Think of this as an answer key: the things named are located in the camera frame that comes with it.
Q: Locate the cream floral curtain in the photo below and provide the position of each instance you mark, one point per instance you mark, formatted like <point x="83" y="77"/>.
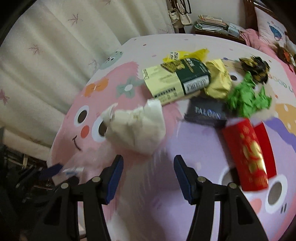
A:
<point x="50" y="50"/>

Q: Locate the green cream carton box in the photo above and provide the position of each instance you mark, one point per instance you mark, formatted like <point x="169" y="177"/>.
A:
<point x="174" y="80"/>

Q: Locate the white printed pillow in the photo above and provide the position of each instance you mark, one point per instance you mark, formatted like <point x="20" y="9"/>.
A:
<point x="270" y="30"/>

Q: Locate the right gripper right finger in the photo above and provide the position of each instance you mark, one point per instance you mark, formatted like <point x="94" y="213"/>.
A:
<point x="190" y="183"/>

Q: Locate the cartoon printed tablecloth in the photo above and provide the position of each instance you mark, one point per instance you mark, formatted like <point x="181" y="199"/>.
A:
<point x="149" y="204"/>

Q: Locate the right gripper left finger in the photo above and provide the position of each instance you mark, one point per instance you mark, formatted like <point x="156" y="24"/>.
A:
<point x="107" y="182"/>

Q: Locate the hanging bags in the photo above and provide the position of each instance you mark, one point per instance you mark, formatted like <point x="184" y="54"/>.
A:
<point x="179" y="11"/>

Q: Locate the red gold envelope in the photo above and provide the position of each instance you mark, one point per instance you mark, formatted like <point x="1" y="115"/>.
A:
<point x="252" y="154"/>

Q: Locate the plush toy pile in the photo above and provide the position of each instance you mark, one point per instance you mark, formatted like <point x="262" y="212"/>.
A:
<point x="286" y="53"/>

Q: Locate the white tissue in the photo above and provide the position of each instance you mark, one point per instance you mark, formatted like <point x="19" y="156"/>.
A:
<point x="141" y="129"/>

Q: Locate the black Talopn pouch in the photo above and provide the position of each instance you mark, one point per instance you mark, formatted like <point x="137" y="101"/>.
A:
<point x="206" y="111"/>

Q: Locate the yellow snack bag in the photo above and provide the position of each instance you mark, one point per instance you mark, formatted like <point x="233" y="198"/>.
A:
<point x="200" y="54"/>

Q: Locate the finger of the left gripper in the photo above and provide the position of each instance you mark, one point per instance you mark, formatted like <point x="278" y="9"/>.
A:
<point x="53" y="170"/>

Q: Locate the wooden headboard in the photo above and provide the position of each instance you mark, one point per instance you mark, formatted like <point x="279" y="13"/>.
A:
<point x="250" y="14"/>

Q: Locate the pink bed blanket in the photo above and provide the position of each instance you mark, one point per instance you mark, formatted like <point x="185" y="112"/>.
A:
<point x="251" y="38"/>

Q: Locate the green paper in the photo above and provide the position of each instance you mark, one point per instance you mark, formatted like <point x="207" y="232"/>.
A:
<point x="244" y="102"/>

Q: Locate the stack of books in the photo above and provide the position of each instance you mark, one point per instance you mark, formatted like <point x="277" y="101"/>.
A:
<point x="212" y="24"/>

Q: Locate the black gold wrapper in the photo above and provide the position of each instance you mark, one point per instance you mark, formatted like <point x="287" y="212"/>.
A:
<point x="257" y="67"/>

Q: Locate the dark wooden nightstand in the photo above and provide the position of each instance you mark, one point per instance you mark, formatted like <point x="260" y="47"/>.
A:
<point x="220" y="35"/>

